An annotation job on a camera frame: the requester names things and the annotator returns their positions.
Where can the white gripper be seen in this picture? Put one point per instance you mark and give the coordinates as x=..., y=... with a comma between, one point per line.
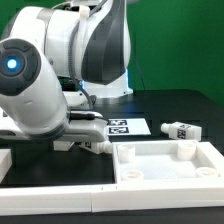
x=77, y=131

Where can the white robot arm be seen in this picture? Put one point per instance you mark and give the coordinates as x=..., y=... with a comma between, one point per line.
x=54, y=65

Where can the white marker sheet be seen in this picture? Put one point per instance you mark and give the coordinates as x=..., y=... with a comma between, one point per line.
x=133, y=126

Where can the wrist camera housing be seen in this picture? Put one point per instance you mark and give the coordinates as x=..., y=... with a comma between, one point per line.
x=84, y=115

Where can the white U-shaped fence wall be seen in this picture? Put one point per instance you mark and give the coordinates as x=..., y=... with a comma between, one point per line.
x=199, y=192

